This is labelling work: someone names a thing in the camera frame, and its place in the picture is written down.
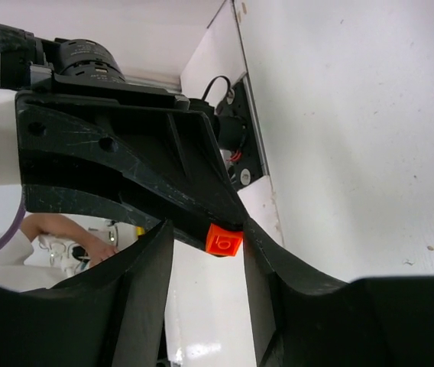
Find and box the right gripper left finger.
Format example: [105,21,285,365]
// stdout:
[0,218,434,367]

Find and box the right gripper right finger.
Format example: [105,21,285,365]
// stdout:
[15,91,248,252]

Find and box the small orange lego brick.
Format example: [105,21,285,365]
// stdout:
[205,223,243,257]

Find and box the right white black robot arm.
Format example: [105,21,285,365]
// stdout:
[0,24,434,366]

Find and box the person in white coat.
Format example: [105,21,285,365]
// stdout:
[21,213,118,276]

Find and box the front aluminium rail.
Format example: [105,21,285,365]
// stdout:
[215,76,269,190]

